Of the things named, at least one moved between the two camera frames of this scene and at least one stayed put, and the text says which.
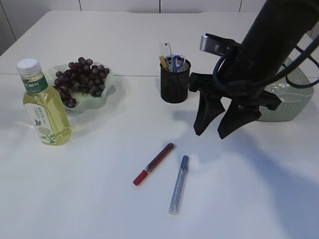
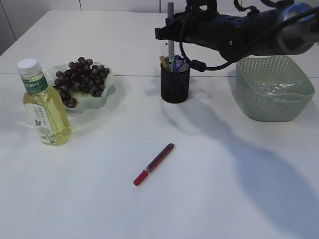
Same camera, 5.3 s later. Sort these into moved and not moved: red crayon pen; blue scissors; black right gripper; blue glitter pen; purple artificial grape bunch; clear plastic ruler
Moved: black right gripper; blue glitter pen
Not moved: red crayon pen; purple artificial grape bunch; clear plastic ruler; blue scissors
